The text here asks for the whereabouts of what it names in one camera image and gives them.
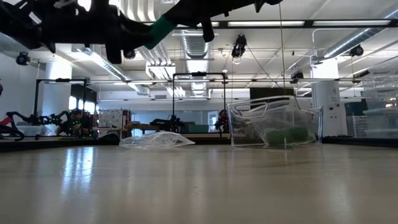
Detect black background rig frame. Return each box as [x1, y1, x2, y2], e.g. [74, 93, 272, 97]
[172, 72, 228, 131]
[32, 77, 91, 139]

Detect thin hanging cable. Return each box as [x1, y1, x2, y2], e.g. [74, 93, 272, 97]
[277, 2, 286, 94]

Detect black robot with green lights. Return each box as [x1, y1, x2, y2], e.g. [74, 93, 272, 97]
[39, 111, 94, 138]

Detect clear plastic container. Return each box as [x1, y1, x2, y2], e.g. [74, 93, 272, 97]
[226, 95, 324, 149]

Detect black monitor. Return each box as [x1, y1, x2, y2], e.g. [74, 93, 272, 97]
[249, 87, 295, 102]

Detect red and black machine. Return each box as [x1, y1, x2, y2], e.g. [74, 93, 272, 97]
[0, 111, 25, 141]

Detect stacked clear storage bins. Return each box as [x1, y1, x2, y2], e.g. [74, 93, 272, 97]
[346, 73, 398, 139]

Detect teal laptop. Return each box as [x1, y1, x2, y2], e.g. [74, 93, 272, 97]
[188, 124, 210, 134]

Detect white LED light strip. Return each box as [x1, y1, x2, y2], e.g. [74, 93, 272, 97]
[228, 21, 305, 27]
[178, 21, 220, 29]
[312, 20, 391, 26]

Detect black aluminium rig frame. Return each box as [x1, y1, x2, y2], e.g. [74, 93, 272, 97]
[0, 18, 398, 151]

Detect clear plastic bag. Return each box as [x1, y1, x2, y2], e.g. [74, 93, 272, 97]
[119, 131, 196, 150]
[262, 107, 313, 146]

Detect person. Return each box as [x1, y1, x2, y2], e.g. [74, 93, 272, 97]
[70, 108, 85, 131]
[216, 108, 230, 133]

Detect light green elastic bandage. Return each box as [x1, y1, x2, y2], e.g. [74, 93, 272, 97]
[266, 126, 310, 144]

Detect white patterned board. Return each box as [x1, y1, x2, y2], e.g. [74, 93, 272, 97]
[98, 108, 124, 128]

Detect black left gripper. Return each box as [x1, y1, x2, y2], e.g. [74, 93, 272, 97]
[0, 0, 153, 65]

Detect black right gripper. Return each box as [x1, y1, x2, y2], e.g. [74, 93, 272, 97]
[162, 0, 284, 43]

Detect silver ceiling duct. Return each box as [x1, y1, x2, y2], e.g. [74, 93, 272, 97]
[323, 9, 398, 59]

